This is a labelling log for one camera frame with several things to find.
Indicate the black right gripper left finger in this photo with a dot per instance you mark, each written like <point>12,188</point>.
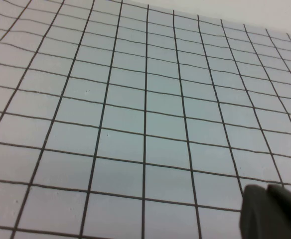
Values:
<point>253,214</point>

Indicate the light blue grid mat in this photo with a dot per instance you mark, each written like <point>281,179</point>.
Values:
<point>125,119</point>

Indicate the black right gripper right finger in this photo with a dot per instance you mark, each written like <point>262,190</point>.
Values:
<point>287,216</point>

